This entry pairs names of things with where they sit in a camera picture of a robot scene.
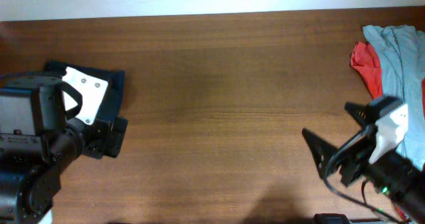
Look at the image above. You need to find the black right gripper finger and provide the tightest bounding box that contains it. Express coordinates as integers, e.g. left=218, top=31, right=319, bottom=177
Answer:
left=344, top=102, right=368, bottom=128
left=301, top=128, right=338, bottom=179

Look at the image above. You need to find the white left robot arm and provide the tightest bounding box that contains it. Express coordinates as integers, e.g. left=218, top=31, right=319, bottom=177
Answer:
left=1, top=72, right=128, bottom=223

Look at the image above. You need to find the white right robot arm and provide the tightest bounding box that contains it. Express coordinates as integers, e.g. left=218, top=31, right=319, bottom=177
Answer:
left=301, top=96, right=424, bottom=223

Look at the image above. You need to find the folded navy blue garment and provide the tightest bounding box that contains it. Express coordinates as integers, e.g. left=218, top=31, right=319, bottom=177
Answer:
left=44, top=60, right=125, bottom=122

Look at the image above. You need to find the red t-shirt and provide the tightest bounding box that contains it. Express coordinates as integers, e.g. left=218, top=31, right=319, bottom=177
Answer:
left=350, top=42, right=383, bottom=99

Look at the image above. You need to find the dark object at bottom edge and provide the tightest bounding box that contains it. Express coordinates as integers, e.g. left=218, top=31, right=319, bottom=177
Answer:
left=311, top=213, right=389, bottom=224

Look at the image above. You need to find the grey t-shirt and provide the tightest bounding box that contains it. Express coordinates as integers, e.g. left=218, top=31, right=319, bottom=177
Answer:
left=363, top=25, right=424, bottom=169

